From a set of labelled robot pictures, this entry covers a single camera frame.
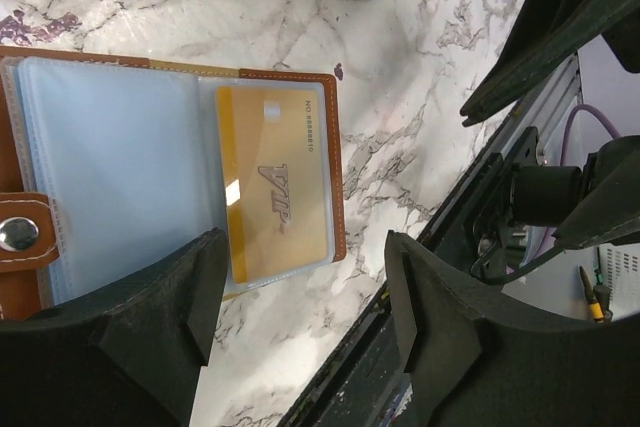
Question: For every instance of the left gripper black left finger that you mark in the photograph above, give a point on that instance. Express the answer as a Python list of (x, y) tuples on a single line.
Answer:
[(127, 354)]

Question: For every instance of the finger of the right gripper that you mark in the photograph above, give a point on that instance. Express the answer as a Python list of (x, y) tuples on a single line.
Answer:
[(544, 34), (609, 214)]

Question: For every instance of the black mounting rail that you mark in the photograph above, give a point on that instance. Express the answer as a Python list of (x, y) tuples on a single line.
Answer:
[(364, 382)]

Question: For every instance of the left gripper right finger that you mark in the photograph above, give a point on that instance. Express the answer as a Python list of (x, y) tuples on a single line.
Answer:
[(486, 359)]

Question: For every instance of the brown leather card holder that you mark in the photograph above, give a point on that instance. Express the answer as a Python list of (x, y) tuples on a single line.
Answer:
[(109, 163)]

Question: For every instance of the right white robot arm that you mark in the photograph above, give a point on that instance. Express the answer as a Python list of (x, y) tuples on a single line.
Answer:
[(547, 196)]

